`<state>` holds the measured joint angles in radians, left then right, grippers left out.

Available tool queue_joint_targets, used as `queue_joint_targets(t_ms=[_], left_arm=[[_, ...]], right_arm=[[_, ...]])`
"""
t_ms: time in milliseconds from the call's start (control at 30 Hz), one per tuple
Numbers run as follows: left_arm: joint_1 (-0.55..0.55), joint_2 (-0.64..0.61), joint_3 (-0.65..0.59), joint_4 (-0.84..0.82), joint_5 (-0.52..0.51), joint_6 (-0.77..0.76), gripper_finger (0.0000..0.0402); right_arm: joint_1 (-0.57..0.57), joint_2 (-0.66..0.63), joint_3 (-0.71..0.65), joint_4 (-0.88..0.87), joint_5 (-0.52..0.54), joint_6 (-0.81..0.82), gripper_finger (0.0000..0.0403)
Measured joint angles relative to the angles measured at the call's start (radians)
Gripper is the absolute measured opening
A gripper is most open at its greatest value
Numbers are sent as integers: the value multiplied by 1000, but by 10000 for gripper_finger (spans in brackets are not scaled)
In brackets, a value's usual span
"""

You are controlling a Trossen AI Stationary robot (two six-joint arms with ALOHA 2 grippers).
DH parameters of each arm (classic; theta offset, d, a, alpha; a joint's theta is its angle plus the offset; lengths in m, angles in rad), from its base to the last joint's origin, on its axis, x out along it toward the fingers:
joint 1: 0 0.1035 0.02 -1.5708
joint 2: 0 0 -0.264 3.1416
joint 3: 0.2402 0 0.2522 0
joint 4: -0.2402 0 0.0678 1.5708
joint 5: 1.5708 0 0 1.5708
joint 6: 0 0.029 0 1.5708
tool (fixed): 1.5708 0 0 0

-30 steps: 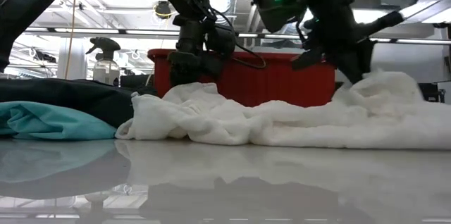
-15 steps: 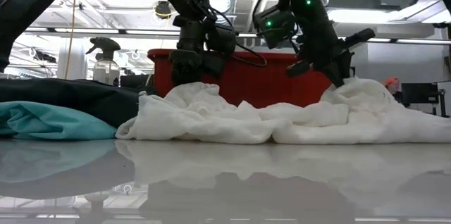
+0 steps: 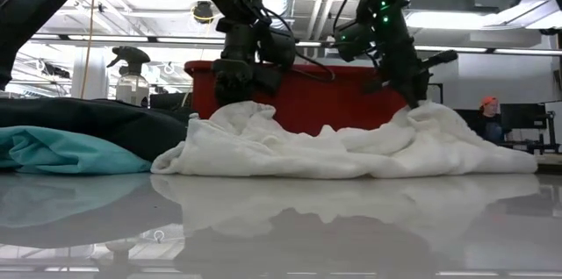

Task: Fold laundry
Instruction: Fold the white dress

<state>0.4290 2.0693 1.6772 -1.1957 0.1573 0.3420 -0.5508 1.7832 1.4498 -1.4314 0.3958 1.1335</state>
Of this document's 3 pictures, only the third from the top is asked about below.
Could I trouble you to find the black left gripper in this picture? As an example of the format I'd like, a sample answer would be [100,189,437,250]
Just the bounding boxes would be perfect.
[213,18,283,105]

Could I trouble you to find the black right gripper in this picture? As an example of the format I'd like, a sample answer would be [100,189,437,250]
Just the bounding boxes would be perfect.
[364,4,459,110]

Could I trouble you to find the white lace garment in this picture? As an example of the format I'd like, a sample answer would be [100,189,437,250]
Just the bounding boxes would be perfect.
[150,99,539,180]

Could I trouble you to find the black garment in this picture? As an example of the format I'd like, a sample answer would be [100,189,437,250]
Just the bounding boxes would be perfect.
[0,97,197,164]

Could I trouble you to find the turquoise shorts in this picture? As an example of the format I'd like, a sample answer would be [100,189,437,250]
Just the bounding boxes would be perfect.
[0,125,153,175]

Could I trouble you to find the red plastic laundry basket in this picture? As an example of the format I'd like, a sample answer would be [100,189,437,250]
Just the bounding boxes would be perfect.
[184,60,409,138]

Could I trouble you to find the black bar with light strips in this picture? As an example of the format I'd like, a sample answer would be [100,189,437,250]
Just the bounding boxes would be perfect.
[30,31,562,57]

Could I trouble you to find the black monitor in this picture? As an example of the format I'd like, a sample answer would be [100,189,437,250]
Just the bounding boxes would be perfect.
[500,103,548,130]
[148,93,192,111]

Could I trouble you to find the black hanging dome device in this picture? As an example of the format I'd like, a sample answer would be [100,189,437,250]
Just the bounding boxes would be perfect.
[192,1,215,25]

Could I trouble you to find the clear spray bottle grey trigger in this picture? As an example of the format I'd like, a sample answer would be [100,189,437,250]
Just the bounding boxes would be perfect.
[106,46,151,108]

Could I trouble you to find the person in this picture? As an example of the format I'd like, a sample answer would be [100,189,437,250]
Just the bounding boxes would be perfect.
[472,96,513,145]

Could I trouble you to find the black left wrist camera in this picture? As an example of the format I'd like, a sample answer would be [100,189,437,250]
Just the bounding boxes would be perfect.
[262,26,298,72]

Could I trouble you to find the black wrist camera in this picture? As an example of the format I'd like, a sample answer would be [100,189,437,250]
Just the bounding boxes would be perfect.
[262,26,298,72]
[333,22,375,63]

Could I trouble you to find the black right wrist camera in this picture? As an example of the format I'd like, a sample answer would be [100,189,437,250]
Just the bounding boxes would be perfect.
[333,22,375,63]

